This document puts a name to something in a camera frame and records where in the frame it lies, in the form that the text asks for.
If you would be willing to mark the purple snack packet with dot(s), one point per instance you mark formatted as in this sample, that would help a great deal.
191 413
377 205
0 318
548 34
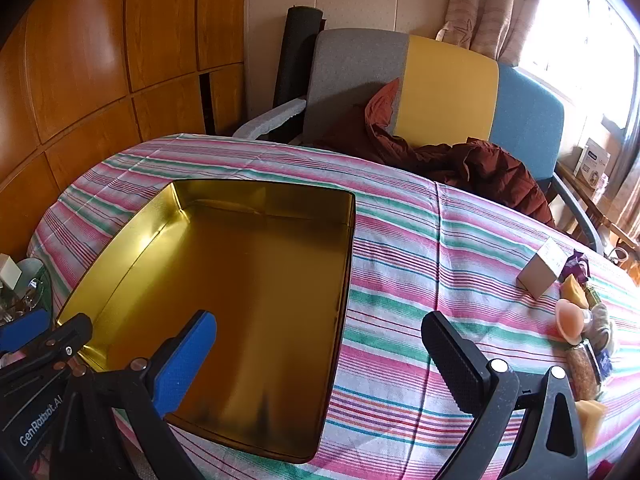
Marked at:
575 262

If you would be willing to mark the yellow sponge block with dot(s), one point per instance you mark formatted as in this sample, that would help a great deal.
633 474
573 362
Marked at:
590 420
575 292

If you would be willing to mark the metal tin box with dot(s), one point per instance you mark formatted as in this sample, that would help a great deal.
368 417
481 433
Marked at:
240 270

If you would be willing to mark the wooden side table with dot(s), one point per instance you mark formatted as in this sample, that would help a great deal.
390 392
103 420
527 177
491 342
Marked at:
600 210

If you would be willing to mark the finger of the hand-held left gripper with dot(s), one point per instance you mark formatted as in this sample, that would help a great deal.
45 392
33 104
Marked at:
20 330
55 345

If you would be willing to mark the dark rolled mat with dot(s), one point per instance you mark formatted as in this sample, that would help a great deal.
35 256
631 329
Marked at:
295 50

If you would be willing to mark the reddish-brown padded jacket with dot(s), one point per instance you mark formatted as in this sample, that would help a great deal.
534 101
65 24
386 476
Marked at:
475 170

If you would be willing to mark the beige knitted sock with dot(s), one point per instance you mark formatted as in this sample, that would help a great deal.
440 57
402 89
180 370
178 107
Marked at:
602 325

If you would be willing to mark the glass side table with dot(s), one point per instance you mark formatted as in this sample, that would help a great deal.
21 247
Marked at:
35 285

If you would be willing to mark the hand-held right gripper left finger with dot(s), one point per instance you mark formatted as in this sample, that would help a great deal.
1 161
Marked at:
185 360

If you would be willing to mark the beige patterned curtain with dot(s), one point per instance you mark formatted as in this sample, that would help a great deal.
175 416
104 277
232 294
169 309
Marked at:
490 5

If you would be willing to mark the white printed carton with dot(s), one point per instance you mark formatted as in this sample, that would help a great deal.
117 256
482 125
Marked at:
590 160

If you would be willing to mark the window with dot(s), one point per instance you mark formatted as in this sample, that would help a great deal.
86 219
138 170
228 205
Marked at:
575 35

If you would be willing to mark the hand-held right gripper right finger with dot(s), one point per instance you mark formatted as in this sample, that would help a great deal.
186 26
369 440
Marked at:
452 357

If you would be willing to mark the green snack packet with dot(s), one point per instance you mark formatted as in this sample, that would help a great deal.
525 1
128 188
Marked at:
594 296

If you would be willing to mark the small white cardboard box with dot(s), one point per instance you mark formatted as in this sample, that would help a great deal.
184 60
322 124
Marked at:
537 275

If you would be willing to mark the grey yellow blue armchair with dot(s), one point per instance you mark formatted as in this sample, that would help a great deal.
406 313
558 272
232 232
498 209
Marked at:
450 90

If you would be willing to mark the wooden wardrobe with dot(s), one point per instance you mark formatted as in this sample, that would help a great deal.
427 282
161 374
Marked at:
100 60

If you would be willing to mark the pink silicone cup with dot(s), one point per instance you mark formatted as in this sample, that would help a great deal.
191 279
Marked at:
570 320

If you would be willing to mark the striped tablecloth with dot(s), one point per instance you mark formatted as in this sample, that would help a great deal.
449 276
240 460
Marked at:
400 285

